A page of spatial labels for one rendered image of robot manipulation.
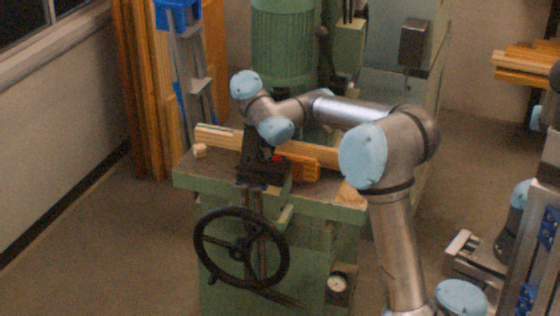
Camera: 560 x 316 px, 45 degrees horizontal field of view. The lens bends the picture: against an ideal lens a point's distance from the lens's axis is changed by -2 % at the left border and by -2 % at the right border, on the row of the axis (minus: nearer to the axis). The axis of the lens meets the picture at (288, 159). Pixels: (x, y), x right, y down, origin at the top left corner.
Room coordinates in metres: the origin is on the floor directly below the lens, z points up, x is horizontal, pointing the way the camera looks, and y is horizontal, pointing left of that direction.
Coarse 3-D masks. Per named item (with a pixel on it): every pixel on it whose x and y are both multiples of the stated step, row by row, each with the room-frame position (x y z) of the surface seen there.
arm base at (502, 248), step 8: (504, 232) 1.50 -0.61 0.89; (496, 240) 1.51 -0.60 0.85; (504, 240) 1.49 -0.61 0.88; (512, 240) 1.46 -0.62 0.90; (496, 248) 1.49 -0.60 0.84; (504, 248) 1.47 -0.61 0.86; (512, 248) 1.45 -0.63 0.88; (496, 256) 1.48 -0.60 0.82; (504, 256) 1.46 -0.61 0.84; (504, 264) 1.45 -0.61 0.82
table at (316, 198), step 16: (208, 144) 1.90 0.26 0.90; (192, 160) 1.80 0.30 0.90; (208, 160) 1.80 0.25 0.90; (224, 160) 1.81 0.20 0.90; (176, 176) 1.73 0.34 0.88; (192, 176) 1.72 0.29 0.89; (208, 176) 1.71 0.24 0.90; (224, 176) 1.72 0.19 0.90; (320, 176) 1.74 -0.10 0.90; (336, 176) 1.74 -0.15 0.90; (208, 192) 1.71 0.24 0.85; (224, 192) 1.69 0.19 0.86; (304, 192) 1.65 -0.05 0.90; (320, 192) 1.65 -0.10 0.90; (336, 192) 1.66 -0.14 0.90; (288, 208) 1.61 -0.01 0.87; (304, 208) 1.62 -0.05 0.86; (320, 208) 1.61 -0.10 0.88; (336, 208) 1.60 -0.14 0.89; (352, 208) 1.58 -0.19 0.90; (352, 224) 1.58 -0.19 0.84
